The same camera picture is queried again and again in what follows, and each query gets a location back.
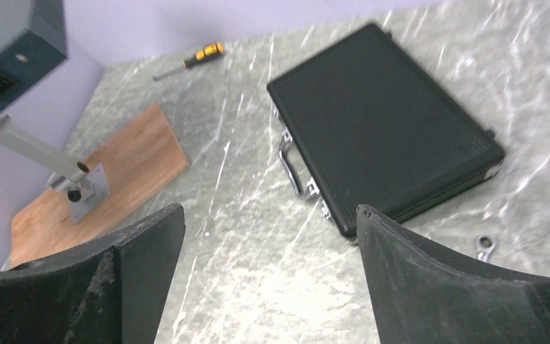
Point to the yellow black screwdriver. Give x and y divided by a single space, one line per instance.
209 53

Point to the wooden board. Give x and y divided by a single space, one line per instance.
129 169

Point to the dark grey rack server chassis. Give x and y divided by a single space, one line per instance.
32 43

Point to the silver ratchet wrench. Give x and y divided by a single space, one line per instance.
485 246

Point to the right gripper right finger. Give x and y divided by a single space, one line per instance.
424 292

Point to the black poker chip case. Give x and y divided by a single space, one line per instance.
373 127

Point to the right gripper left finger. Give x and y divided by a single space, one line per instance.
111 289

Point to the silver metal bracket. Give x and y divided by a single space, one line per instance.
85 188

